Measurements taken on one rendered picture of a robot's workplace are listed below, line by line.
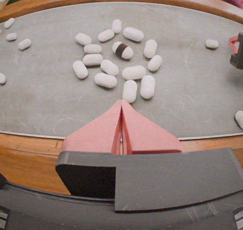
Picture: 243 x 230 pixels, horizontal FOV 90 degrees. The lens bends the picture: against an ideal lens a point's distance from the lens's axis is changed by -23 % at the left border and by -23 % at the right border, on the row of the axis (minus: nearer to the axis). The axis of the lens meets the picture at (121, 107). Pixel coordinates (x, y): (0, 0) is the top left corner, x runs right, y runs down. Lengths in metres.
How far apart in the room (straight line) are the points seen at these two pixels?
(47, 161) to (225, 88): 0.33
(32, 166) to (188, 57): 0.33
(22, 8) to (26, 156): 0.36
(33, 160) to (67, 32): 0.25
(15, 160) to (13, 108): 0.10
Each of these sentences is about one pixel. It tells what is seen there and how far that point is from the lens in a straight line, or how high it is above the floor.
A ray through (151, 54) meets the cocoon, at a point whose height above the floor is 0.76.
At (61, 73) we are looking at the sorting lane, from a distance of 0.28.
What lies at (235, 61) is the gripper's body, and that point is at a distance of 0.29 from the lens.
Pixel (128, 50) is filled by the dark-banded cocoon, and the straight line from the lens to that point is 0.26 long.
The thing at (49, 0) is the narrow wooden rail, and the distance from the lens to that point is 0.41.
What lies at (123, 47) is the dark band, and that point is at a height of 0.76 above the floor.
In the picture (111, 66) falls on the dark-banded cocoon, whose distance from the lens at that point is 0.25.
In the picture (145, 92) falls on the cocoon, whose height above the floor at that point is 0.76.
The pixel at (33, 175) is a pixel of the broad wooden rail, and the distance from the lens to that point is 0.26.
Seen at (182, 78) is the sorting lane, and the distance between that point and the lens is 0.28.
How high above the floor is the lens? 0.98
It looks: 76 degrees down
